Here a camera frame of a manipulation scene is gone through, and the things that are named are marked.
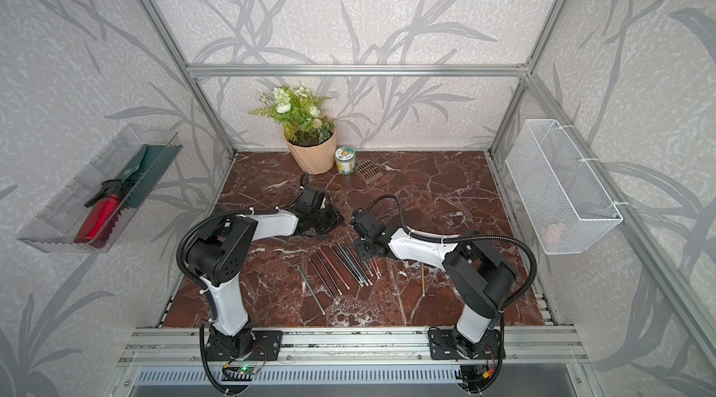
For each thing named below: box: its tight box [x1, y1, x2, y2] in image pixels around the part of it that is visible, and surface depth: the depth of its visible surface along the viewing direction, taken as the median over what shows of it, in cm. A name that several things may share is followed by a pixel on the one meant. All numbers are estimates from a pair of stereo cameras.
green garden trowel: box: [115, 144, 183, 209], surface depth 72 cm
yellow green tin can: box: [334, 145, 357, 176], surface depth 111 cm
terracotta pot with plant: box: [247, 85, 337, 175], surface depth 101 cm
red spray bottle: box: [73, 178, 124, 249], surface depth 60 cm
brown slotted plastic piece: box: [354, 160, 384, 185], surface depth 114 cm
